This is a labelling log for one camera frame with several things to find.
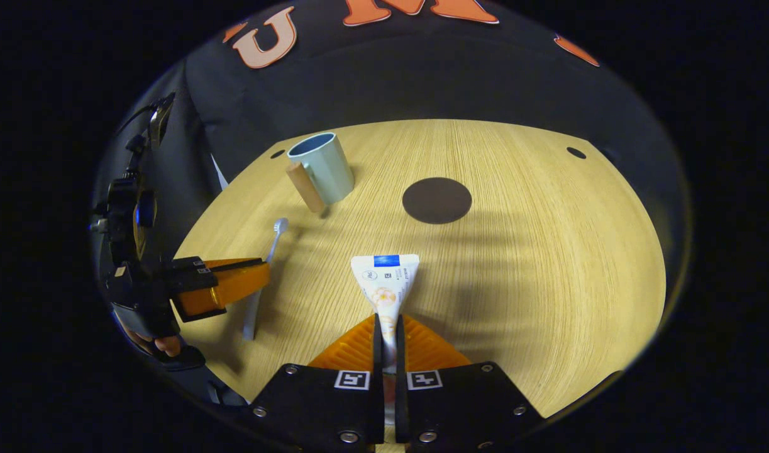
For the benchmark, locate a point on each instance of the wooden desktop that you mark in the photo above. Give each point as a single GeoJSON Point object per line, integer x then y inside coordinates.
{"type": "Point", "coordinates": [547, 251]}

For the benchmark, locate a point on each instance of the white toothpaste tube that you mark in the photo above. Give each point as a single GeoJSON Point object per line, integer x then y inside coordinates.
{"type": "Point", "coordinates": [384, 280]}

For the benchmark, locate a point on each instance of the black backdrop cloth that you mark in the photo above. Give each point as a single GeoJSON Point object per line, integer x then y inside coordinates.
{"type": "Point", "coordinates": [422, 75]}

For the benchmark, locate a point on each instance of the dark round coaster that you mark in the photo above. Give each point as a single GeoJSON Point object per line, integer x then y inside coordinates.
{"type": "Point", "coordinates": [437, 201]}

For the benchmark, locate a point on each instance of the white toothbrush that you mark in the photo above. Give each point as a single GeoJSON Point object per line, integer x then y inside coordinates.
{"type": "Point", "coordinates": [253, 314]}

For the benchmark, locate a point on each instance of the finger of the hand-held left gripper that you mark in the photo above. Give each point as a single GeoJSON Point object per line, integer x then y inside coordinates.
{"type": "Point", "coordinates": [233, 262]}
{"type": "Point", "coordinates": [233, 286]}

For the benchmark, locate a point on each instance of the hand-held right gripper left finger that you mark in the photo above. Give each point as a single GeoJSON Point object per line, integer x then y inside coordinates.
{"type": "Point", "coordinates": [378, 352]}

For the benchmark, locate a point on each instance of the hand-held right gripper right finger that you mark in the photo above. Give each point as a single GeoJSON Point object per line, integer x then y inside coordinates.
{"type": "Point", "coordinates": [401, 352]}

